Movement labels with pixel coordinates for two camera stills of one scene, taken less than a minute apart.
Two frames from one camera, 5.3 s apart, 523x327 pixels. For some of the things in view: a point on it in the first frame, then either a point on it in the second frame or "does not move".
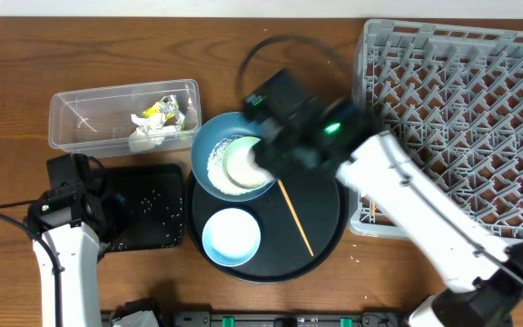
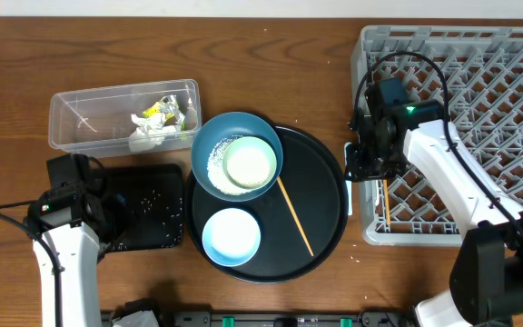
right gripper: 271,149 to 360,172
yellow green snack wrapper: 168,105 does not move
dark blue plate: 222,125 does not move
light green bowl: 239,165 does not move
